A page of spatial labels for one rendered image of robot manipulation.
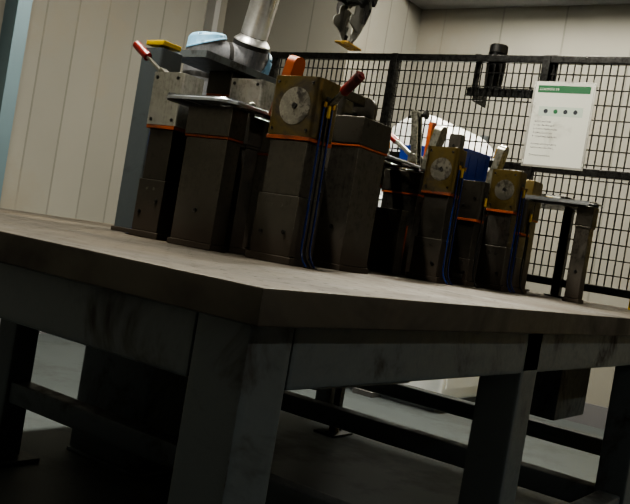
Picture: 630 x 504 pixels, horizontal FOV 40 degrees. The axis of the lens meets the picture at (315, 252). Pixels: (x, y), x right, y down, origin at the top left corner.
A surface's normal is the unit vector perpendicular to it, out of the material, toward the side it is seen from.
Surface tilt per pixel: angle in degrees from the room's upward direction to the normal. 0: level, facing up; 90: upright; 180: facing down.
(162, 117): 90
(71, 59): 90
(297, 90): 90
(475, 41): 90
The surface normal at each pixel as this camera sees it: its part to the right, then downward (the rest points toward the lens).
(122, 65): 0.80, 0.14
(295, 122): -0.56, -0.08
